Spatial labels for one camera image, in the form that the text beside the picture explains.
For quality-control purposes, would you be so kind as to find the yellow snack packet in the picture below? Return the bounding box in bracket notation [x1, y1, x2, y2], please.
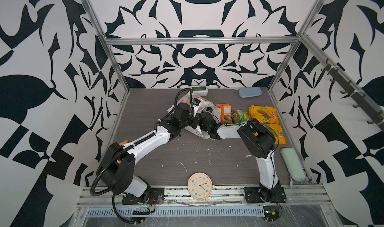
[249, 105, 280, 125]
[266, 124, 287, 145]

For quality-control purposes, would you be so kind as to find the blue-grey glasses case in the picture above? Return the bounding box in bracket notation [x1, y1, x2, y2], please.
[238, 87, 263, 98]

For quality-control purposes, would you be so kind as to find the orange snack packet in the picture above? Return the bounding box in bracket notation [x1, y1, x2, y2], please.
[215, 104, 233, 124]

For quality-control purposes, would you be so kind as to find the pale green glasses case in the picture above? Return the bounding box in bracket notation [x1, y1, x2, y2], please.
[280, 147, 307, 182]

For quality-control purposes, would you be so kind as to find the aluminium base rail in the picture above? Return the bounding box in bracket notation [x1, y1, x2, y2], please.
[70, 183, 343, 227]

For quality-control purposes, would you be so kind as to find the left black corrugated cable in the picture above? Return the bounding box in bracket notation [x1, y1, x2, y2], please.
[89, 150, 133, 197]

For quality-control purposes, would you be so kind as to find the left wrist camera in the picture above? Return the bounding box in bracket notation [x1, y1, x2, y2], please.
[191, 98, 201, 112]

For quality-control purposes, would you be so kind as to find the patterned paper gift bag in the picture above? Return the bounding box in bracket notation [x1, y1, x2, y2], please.
[177, 91, 220, 138]

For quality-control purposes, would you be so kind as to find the white digital clock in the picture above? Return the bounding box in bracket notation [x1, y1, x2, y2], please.
[191, 85, 208, 96]

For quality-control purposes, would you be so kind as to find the black wall hook rack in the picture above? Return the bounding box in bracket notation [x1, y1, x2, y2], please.
[322, 58, 384, 132]

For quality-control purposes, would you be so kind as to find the green corn chips packet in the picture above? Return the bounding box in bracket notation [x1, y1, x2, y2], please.
[231, 109, 251, 124]

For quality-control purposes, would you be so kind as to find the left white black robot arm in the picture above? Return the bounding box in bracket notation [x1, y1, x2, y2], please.
[90, 98, 201, 203]

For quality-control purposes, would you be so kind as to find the round beige wall clock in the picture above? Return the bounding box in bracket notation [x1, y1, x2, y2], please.
[187, 173, 215, 201]

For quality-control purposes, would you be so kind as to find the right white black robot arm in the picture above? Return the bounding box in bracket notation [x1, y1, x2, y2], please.
[199, 112, 286, 204]

